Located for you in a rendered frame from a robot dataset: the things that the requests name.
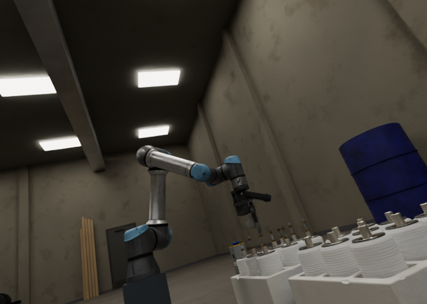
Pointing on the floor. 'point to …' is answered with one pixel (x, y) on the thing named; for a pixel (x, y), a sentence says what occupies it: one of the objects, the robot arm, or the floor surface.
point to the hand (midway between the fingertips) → (260, 230)
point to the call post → (236, 255)
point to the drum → (387, 171)
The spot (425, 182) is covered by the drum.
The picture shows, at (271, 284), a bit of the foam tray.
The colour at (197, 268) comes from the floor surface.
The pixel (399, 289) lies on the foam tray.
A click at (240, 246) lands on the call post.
